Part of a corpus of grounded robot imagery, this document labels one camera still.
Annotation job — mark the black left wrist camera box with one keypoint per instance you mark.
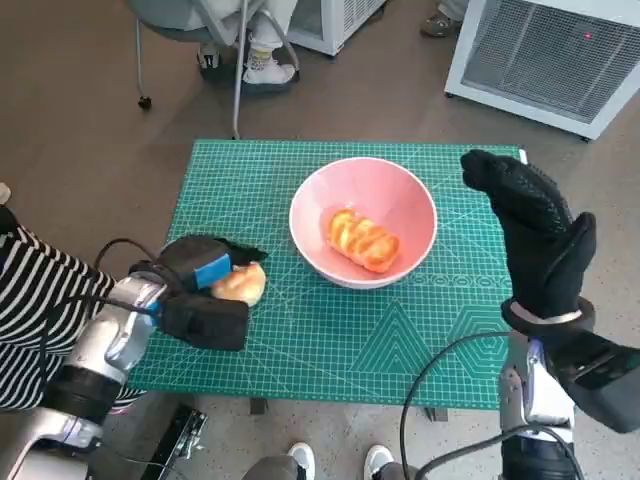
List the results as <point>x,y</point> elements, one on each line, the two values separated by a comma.
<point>210,322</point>

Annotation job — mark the person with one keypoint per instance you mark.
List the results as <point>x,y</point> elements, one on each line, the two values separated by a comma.
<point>40,280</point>
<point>442,22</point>
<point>265,65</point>
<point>302,460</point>

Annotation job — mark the large white mesh-front cabinet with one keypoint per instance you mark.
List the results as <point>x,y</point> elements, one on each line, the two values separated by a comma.
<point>540,55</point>

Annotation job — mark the black table bracket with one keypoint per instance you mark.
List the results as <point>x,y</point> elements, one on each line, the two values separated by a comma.
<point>258,406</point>
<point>436,414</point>

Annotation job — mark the pink bowl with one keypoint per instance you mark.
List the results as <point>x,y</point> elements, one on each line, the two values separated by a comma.
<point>365,190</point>

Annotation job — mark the white plastic strip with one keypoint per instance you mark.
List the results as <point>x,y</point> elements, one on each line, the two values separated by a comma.
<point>523,154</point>

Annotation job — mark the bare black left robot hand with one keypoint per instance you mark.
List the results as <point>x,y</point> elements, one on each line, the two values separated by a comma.
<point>200,255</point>

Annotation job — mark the small white cabinet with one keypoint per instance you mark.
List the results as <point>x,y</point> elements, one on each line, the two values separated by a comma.
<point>330,25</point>

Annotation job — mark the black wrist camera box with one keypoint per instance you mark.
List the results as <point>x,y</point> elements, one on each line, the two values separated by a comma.
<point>605,385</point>
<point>210,322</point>

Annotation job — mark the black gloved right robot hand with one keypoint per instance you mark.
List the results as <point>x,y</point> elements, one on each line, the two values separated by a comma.
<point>545,245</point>

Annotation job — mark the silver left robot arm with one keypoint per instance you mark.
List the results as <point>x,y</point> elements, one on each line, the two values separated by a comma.
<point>95,350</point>

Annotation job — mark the grey office chair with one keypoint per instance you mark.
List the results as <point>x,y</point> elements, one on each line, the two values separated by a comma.
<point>239,75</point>

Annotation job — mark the green cutting mat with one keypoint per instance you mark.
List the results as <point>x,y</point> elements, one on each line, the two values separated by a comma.
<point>325,340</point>

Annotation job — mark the long braided toy bread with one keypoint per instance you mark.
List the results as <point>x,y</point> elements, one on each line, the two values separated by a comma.
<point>362,240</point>

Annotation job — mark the black metal clamp stand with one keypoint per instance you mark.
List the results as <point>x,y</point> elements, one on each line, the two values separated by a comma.
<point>177,440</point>

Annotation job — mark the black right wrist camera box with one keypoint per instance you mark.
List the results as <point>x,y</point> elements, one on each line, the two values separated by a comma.
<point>605,385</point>

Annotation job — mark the round toy bread bun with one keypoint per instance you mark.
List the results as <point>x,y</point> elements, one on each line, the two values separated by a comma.
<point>245,285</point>

